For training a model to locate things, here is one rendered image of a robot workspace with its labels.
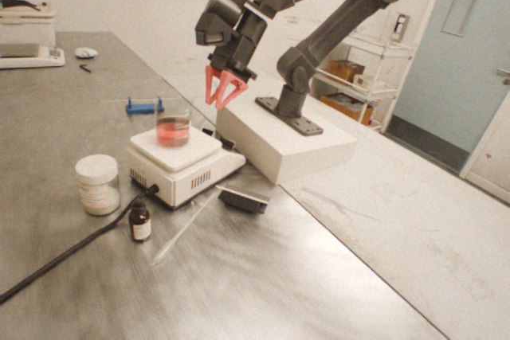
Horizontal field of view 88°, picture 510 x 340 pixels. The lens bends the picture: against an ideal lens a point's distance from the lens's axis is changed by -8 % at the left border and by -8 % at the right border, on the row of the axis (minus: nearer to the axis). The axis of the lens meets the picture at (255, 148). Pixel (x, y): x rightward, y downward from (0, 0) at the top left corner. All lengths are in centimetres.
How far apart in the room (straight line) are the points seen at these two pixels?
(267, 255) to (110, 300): 22
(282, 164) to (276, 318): 28
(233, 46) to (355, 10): 28
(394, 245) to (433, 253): 7
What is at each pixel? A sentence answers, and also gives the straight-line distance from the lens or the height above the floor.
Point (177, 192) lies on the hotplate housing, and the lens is 48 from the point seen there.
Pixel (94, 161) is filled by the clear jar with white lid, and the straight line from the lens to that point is 50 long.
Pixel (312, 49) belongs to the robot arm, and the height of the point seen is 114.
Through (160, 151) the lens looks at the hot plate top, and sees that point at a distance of 49.
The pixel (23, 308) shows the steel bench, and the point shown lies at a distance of 44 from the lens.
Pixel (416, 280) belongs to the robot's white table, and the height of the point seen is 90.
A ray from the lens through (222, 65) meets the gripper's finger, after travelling 59.
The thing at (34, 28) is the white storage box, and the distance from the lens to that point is 147.
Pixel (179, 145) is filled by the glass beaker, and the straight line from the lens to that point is 49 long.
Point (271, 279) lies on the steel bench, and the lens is 44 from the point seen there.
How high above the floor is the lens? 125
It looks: 30 degrees down
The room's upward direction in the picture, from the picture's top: 11 degrees clockwise
